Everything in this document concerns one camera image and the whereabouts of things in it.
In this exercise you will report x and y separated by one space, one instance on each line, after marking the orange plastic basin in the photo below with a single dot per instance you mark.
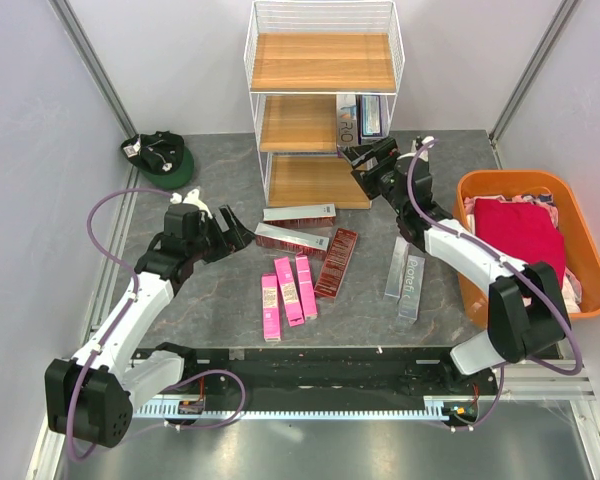
582 257

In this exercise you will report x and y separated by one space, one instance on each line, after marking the red cloth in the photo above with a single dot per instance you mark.
522 230

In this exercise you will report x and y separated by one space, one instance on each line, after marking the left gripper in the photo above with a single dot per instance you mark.
236 237

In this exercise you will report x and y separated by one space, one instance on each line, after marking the purple RiO toothpaste box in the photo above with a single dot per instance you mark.
347 125

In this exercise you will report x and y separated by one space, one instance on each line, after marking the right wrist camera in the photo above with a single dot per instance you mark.
422 145

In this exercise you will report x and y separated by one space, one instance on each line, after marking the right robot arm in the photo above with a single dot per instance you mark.
526 310

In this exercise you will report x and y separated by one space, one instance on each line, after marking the silver red box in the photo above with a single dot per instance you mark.
307 216
291 241

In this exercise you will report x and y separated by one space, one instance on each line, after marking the right aluminium frame post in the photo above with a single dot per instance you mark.
539 57

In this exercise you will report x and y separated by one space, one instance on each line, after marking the pink box middle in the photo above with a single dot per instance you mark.
289 292

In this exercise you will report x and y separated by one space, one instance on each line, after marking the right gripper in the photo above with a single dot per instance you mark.
384 151

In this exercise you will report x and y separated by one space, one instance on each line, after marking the pink box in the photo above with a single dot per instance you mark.
270 308
289 292
306 287

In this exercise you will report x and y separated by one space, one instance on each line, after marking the pink box left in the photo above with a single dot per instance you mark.
270 308

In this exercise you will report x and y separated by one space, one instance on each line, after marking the pink box right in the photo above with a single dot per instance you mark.
306 287

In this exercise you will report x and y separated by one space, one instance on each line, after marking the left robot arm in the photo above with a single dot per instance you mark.
92 395

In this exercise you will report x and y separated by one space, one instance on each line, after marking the silver Protefix toothpaste box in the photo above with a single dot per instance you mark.
408 305

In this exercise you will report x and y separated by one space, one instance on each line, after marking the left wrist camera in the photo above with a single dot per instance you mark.
191 198

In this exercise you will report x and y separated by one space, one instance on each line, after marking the black green cap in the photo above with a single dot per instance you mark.
162 158

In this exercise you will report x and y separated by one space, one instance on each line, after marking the aluminium floor rail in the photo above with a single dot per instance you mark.
100 299

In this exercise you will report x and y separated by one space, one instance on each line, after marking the left aluminium frame post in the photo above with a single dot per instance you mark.
74 29

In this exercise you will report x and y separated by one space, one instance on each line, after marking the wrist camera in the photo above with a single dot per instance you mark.
191 198
422 145

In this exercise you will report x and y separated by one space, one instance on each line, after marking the aluminium frame post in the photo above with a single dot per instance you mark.
74 29
539 57

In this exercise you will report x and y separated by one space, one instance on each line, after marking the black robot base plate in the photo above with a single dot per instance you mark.
266 372

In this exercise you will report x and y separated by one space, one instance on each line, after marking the slotted cable duct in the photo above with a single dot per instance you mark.
172 409

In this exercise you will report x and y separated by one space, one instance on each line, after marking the silver red box rear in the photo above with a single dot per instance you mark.
307 216

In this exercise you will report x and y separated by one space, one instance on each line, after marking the dark red toothpaste box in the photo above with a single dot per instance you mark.
335 264

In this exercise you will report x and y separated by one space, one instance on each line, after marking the slim silver toothpaste box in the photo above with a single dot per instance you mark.
395 277

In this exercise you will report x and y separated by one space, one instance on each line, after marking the silver red box front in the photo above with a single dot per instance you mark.
291 241

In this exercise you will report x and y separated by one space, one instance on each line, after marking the white wire wooden shelf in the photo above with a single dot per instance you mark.
298 56

